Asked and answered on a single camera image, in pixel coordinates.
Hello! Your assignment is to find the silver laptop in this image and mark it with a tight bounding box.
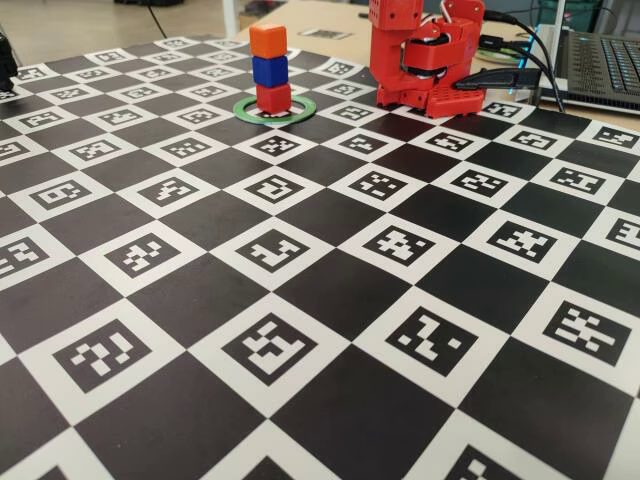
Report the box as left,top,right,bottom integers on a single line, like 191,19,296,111
537,0,640,109

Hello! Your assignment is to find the red cube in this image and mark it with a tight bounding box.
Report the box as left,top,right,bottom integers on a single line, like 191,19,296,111
255,83,292,114

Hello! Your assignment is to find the small printed marker sheet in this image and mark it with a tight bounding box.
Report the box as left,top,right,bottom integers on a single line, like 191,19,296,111
298,28,355,41

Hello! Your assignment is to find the black camera stand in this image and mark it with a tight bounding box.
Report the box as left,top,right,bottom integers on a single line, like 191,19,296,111
0,33,20,104

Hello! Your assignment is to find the orange cube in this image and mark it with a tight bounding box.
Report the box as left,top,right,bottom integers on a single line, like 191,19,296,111
248,24,288,60

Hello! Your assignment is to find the blue cube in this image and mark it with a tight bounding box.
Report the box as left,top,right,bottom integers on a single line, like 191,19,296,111
251,54,289,87

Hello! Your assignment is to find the green tape roll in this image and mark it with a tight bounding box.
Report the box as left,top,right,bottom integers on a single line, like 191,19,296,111
474,47,522,65

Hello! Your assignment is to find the long black cable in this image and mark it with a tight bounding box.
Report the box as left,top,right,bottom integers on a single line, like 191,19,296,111
482,12,569,112

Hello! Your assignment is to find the green ring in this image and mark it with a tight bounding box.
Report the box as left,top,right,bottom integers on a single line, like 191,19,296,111
233,95,317,125

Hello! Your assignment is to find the white post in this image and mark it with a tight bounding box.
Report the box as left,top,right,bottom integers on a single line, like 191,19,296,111
223,0,240,40

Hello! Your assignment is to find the black white marker checkerboard mat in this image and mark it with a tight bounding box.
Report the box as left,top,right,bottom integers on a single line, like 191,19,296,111
0,34,640,480

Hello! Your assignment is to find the short black cable with plug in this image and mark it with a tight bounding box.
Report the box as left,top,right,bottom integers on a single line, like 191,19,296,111
477,34,532,51

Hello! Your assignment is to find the black plug adapter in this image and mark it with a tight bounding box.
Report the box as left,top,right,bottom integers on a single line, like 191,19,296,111
452,68,544,92

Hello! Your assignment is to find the red robot arm base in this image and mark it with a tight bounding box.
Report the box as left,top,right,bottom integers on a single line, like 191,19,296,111
375,82,486,120

